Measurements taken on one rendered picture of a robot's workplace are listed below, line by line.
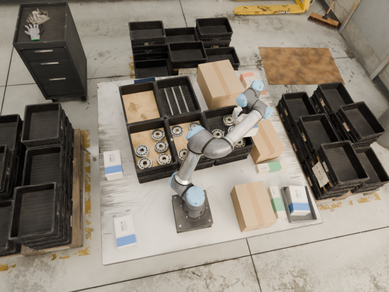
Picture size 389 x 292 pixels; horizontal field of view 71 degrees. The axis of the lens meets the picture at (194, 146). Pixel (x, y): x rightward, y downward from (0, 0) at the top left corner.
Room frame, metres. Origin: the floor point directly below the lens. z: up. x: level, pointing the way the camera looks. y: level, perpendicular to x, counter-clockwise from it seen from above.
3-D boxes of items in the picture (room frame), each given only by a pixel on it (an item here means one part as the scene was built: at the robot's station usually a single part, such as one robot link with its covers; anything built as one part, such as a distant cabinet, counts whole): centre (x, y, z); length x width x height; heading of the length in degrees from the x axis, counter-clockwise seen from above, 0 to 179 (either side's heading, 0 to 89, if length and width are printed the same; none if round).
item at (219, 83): (1.78, -0.14, 0.80); 0.40 x 0.30 x 0.20; 25
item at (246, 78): (1.96, -0.42, 0.74); 0.16 x 0.12 x 0.07; 25
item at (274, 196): (0.76, -0.68, 0.73); 0.24 x 0.06 x 0.06; 16
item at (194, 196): (0.62, -0.05, 0.97); 0.13 x 0.12 x 0.14; 53
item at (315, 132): (1.69, -1.22, 0.31); 0.40 x 0.30 x 0.34; 19
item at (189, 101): (1.47, 0.20, 0.87); 0.40 x 0.30 x 0.11; 24
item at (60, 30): (2.14, 1.63, 0.45); 0.60 x 0.45 x 0.90; 19
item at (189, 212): (0.61, -0.06, 0.85); 0.15 x 0.15 x 0.10
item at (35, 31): (2.00, 1.66, 0.88); 0.25 x 0.19 x 0.03; 19
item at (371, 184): (1.44, -1.73, 0.26); 0.40 x 0.30 x 0.23; 19
